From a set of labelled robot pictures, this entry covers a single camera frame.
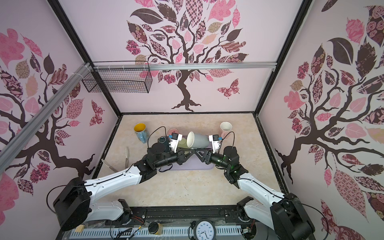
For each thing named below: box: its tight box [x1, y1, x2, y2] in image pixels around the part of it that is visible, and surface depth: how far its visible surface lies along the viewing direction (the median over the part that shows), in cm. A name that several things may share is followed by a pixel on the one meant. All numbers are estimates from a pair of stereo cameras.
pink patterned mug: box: [220, 121, 233, 140], surface depth 102 cm
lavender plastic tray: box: [172, 153, 215, 170], surface depth 71 cm
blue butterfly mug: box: [134, 123, 150, 144], surface depth 99 cm
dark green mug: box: [157, 136, 167, 144], surface depth 93 cm
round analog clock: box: [193, 219, 217, 240], surface depth 69 cm
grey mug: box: [186, 131, 210, 149], surface depth 74 cm
